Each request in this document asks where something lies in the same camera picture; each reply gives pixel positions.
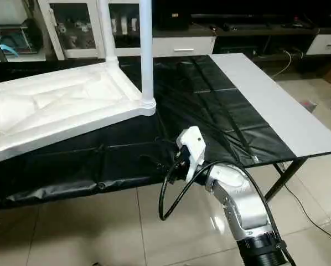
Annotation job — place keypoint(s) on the white plastic table leg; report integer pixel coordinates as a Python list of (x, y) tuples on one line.
[(146, 55), (107, 30)]

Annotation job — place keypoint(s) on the white plastic table top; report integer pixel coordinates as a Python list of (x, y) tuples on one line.
[(49, 105)]

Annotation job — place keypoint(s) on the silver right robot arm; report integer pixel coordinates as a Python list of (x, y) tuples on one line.
[(243, 205)]

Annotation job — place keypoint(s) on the black work mat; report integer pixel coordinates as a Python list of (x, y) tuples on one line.
[(198, 111)]

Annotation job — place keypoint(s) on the black metal stand leg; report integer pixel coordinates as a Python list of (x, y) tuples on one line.
[(284, 177)]

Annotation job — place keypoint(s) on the white drawer unit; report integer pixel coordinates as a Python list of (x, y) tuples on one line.
[(327, 44), (182, 46)]

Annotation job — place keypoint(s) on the small grey pink object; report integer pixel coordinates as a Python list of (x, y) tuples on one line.
[(308, 105)]

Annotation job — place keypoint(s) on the white drawer cabinet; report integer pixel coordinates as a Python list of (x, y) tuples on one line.
[(254, 19)]

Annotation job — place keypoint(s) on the white glass door cabinet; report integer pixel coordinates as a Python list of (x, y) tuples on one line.
[(82, 27)]

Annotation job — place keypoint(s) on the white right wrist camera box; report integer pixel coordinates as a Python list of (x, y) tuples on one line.
[(192, 147)]

